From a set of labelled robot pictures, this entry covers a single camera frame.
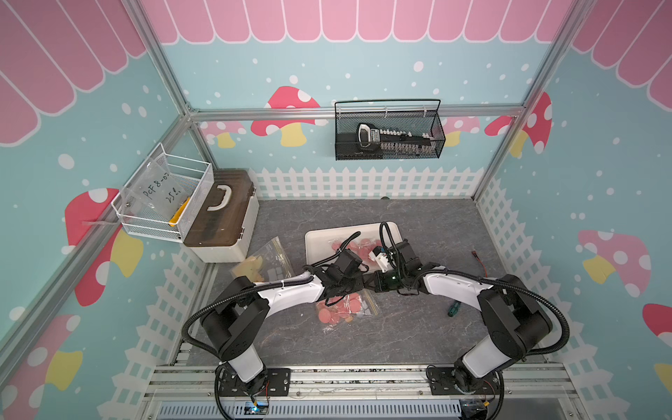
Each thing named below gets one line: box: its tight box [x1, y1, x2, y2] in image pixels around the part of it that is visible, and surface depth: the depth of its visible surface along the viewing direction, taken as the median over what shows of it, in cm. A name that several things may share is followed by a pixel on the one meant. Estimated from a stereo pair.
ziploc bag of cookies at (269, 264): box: [229, 236, 295, 283], surface depth 99 cm
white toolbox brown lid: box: [182, 168, 260, 263], surface depth 97 cm
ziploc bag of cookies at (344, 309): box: [315, 289, 380, 325], surface depth 87 cm
